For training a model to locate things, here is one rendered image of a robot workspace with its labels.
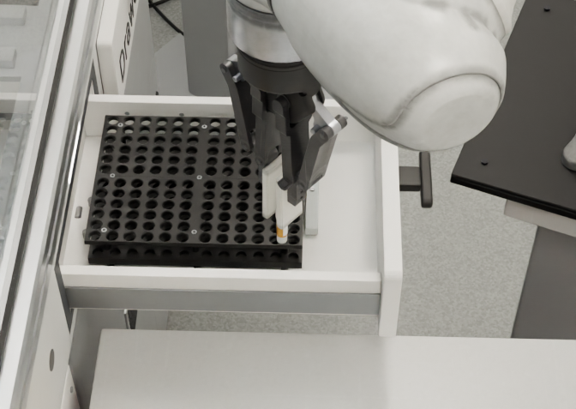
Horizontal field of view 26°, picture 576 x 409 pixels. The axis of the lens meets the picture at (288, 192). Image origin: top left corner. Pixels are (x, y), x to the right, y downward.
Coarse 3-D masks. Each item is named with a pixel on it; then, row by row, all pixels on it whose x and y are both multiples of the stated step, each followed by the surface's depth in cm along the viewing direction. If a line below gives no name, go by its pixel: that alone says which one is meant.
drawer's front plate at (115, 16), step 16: (112, 0) 146; (128, 0) 153; (112, 16) 144; (128, 16) 154; (112, 32) 143; (112, 48) 142; (128, 48) 154; (112, 64) 144; (128, 64) 154; (112, 80) 146
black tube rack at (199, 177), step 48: (144, 144) 135; (192, 144) 139; (240, 144) 135; (96, 192) 131; (144, 192) 131; (192, 192) 131; (240, 192) 131; (96, 240) 127; (144, 240) 131; (192, 240) 127; (240, 240) 131
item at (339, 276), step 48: (96, 96) 141; (144, 96) 141; (96, 144) 144; (336, 144) 144; (336, 192) 139; (336, 240) 135; (96, 288) 126; (144, 288) 126; (192, 288) 126; (240, 288) 126; (288, 288) 126; (336, 288) 126
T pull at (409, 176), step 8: (424, 152) 133; (424, 160) 132; (400, 168) 132; (408, 168) 132; (416, 168) 132; (424, 168) 132; (400, 176) 131; (408, 176) 131; (416, 176) 131; (424, 176) 131; (400, 184) 130; (408, 184) 130; (416, 184) 130; (424, 184) 130; (424, 192) 129; (432, 192) 130; (424, 200) 129; (432, 200) 129
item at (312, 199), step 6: (312, 186) 138; (318, 186) 138; (312, 192) 138; (318, 192) 138; (90, 198) 137; (306, 198) 137; (312, 198) 137; (318, 198) 137; (306, 204) 137; (312, 204) 137; (306, 210) 136; (312, 210) 136; (306, 216) 136; (312, 216) 136; (306, 222) 135; (312, 222) 135; (306, 228) 135; (312, 228) 135; (84, 234) 134; (306, 234) 135; (312, 234) 135
